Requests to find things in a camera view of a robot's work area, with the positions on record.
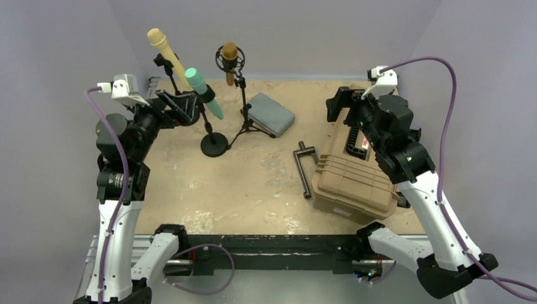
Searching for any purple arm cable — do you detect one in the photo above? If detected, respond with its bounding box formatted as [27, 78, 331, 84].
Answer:
[378, 56, 537, 302]
[84, 87, 131, 304]

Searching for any cream yellow microphone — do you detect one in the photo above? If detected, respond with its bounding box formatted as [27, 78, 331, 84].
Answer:
[147, 28, 192, 91]

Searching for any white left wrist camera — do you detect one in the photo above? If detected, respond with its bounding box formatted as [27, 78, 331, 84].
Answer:
[97, 73, 150, 108]

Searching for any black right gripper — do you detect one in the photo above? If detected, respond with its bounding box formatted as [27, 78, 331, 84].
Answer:
[327, 85, 386, 151]

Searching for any black round-base stand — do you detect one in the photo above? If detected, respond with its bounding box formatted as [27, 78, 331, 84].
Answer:
[153, 53, 201, 127]
[196, 96, 228, 158]

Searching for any mint green microphone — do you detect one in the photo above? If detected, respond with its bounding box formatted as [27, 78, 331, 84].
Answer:
[184, 68, 224, 120]

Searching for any black tripod shock-mount stand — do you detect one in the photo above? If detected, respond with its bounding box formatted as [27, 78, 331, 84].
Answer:
[215, 46, 275, 150]

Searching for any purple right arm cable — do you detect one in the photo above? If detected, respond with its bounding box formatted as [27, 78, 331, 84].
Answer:
[378, 56, 537, 302]

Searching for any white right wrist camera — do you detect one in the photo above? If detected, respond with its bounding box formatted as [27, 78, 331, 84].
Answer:
[360, 66, 398, 100]

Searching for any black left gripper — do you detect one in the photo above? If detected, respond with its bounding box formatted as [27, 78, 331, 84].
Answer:
[125, 89, 195, 160]

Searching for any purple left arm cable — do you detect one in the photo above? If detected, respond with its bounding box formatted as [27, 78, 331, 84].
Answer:
[84, 87, 131, 304]

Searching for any dark metal door handle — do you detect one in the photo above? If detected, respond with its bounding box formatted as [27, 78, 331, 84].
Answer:
[293, 141, 319, 200]

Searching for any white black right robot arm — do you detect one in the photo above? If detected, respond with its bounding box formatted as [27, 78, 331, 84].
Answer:
[325, 86, 498, 299]

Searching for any gold brown microphone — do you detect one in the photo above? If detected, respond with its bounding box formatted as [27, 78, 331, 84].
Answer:
[221, 42, 239, 86]

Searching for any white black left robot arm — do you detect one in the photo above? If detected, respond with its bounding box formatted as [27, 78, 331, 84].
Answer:
[77, 91, 198, 303]

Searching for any tan hard equipment case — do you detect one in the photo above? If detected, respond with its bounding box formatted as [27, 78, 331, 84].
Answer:
[312, 103, 399, 225]

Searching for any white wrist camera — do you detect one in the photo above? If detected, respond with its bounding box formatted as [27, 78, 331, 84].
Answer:
[360, 66, 398, 100]
[97, 73, 150, 108]

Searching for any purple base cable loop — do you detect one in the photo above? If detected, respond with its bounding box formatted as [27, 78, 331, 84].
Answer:
[162, 243, 236, 296]

